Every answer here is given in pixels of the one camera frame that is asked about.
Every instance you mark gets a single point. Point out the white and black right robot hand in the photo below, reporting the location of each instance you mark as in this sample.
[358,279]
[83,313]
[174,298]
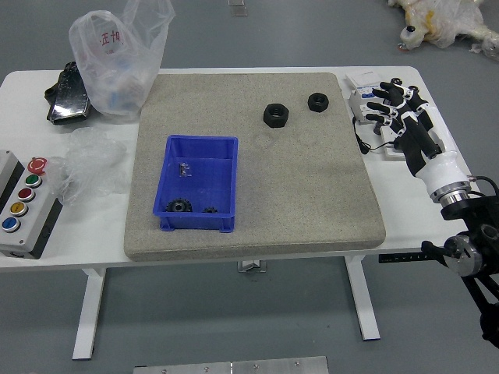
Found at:
[440,171]

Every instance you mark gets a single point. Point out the small black gear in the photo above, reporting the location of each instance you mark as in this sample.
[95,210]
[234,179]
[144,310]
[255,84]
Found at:
[209,210]

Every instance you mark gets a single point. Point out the big black gear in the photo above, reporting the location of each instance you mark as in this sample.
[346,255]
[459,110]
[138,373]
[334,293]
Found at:
[178,206]

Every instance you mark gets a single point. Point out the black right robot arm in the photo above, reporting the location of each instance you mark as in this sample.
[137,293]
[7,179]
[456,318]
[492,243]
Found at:
[475,226]

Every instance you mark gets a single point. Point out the small black hex nut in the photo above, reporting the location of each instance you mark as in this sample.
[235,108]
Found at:
[318,102]

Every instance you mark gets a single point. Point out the big black hex nut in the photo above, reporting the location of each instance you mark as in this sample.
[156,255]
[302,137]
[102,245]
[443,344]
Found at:
[276,115]

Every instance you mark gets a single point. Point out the blue plastic box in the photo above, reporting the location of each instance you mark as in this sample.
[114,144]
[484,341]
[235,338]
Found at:
[206,183]

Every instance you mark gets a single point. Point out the grey push-button control box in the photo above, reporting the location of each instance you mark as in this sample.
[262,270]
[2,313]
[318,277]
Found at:
[23,218]

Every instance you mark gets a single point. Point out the white power socket block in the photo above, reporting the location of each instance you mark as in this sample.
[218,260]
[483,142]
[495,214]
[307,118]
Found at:
[388,150]

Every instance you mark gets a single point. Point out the black cylindrical capacitor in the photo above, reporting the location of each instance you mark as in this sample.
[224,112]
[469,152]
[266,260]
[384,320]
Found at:
[378,128]

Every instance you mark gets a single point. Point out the white circuit breaker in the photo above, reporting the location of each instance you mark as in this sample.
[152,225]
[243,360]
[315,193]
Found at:
[358,107]

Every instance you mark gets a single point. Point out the small white carton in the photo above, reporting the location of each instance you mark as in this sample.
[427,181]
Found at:
[362,80]

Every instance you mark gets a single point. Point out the grey-brown mat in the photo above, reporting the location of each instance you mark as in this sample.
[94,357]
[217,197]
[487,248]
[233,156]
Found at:
[292,195]

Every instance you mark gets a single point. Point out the plastic-wrapped plush toy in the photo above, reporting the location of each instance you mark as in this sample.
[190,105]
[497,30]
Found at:
[444,19]

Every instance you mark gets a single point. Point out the white table leg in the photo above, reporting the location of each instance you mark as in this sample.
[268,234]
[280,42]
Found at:
[87,311]
[362,304]

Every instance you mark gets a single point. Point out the small metal floor plate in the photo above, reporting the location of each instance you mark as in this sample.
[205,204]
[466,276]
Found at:
[238,8]

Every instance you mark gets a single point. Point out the white plastic bag red print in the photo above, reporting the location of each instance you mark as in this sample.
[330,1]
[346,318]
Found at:
[117,78]

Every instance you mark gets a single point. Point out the crumpled clear plastic wrap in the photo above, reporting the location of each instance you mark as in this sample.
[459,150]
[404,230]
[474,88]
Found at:
[93,163]

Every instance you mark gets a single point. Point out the black device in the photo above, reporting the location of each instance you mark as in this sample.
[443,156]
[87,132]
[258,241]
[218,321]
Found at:
[68,101]

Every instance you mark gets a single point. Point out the metal bracket under table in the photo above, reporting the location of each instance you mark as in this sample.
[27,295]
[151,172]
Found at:
[252,265]

